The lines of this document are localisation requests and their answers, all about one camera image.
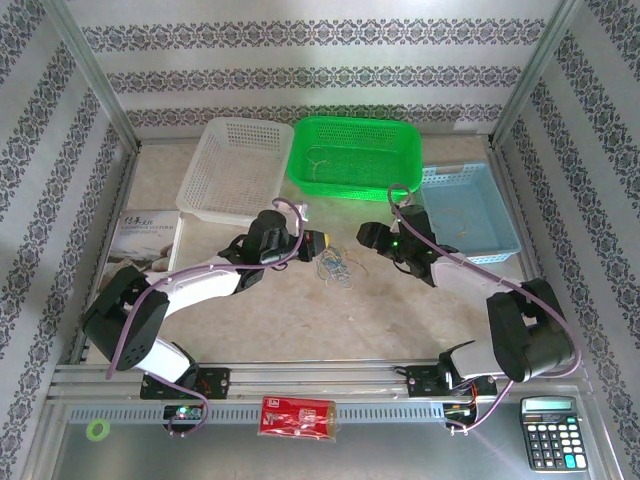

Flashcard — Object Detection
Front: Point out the blue rubber band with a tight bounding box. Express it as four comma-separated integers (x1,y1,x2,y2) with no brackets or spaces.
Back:
319,244,349,274

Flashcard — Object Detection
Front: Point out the yellow rubber band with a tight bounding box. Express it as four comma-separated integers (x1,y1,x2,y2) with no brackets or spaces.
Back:
344,249,372,281
305,146,329,184

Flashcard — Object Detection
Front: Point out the pile of rubber bands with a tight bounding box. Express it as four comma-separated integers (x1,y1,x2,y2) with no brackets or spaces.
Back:
324,272,357,292
317,259,351,289

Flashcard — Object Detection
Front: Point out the tan rubber band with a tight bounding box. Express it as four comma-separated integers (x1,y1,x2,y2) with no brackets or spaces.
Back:
432,207,472,242

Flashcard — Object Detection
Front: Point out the green perforated plastic basket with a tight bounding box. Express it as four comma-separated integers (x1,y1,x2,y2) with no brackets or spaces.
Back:
286,115,424,204

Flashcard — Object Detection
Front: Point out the white perforated plastic basket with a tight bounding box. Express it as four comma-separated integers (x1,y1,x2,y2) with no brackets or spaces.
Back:
175,117,295,229

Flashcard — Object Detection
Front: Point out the blue perforated plastic basket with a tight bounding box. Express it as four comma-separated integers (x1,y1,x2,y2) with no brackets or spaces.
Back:
418,161,521,265

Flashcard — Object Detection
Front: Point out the grey photo cover book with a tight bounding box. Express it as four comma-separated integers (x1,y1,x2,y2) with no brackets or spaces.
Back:
102,209,184,281

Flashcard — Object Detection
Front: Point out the small controller circuit board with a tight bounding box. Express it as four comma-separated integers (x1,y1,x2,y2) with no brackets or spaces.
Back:
163,403,204,421
442,402,479,426

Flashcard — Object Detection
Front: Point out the red foil packet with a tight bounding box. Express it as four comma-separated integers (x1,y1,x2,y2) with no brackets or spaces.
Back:
257,394,339,442

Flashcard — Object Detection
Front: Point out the black desk calculator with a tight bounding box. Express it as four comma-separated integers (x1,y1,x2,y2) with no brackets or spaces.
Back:
519,395,587,472

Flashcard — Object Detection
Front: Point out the green tape roll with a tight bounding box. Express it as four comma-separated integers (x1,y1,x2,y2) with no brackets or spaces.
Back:
85,418,112,443

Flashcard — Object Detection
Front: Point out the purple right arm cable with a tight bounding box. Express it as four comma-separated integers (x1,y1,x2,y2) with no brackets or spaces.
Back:
387,183,584,435

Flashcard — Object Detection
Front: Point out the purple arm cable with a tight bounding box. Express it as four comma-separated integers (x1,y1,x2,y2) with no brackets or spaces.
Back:
387,183,584,435
107,197,307,439

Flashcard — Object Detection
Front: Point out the aluminium side rail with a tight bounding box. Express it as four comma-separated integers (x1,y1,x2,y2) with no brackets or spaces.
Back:
488,142,569,360
67,142,144,364

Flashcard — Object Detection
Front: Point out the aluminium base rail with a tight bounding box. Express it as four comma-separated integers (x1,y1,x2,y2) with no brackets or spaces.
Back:
47,360,587,404

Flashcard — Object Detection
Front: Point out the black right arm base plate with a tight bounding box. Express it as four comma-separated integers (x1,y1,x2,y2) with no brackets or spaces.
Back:
404,364,499,400

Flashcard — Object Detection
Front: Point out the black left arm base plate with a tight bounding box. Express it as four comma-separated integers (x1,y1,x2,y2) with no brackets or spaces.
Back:
139,367,232,401

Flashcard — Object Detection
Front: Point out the grey slotted cable duct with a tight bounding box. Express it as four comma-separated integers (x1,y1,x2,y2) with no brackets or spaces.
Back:
67,402,451,425

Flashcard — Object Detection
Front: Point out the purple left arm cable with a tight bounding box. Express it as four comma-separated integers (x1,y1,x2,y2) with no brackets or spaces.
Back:
107,197,307,439

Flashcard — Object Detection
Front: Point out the aluminium frame post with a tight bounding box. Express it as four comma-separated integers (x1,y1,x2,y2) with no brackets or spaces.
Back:
489,0,591,149
42,0,142,151

